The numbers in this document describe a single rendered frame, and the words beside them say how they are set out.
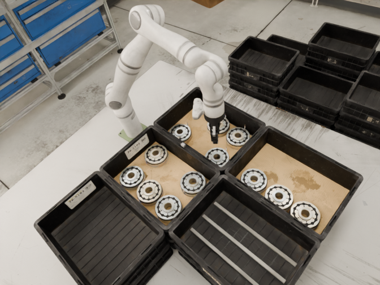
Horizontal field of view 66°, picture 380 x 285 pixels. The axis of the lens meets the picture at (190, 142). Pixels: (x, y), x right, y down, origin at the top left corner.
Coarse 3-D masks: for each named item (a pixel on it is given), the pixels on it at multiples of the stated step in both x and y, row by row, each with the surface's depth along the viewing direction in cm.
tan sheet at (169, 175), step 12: (144, 168) 127; (156, 168) 126; (168, 168) 126; (180, 168) 125; (192, 168) 124; (156, 180) 123; (168, 180) 122; (132, 192) 121; (168, 192) 119; (180, 192) 118; (156, 216) 113
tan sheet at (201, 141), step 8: (184, 120) 141; (192, 120) 141; (200, 120) 140; (192, 128) 138; (200, 128) 137; (192, 136) 135; (200, 136) 134; (208, 136) 134; (224, 136) 133; (192, 144) 132; (200, 144) 131; (208, 144) 131; (216, 144) 130; (224, 144) 130; (200, 152) 129; (232, 152) 127
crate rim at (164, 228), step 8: (152, 128) 128; (136, 136) 125; (168, 136) 123; (128, 144) 123; (176, 144) 120; (120, 152) 121; (192, 152) 117; (112, 160) 119; (200, 160) 116; (216, 176) 109; (208, 184) 108; (128, 192) 109; (200, 192) 106; (136, 200) 107; (192, 200) 104; (144, 208) 105; (184, 208) 103; (152, 216) 104; (176, 216) 101; (160, 224) 102; (168, 224) 100
